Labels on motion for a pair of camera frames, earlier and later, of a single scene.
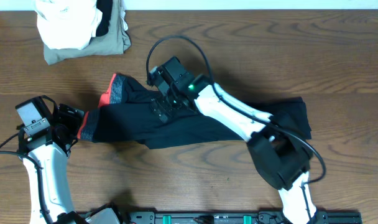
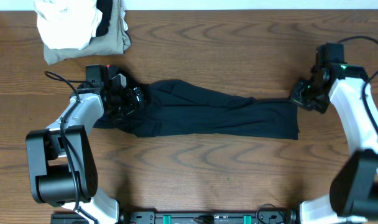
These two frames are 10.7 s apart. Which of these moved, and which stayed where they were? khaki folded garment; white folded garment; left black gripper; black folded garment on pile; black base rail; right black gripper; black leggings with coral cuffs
Moved: right black gripper; left black gripper; black leggings with coral cuffs
Stayed: white folded garment; black base rail; black folded garment on pile; khaki folded garment
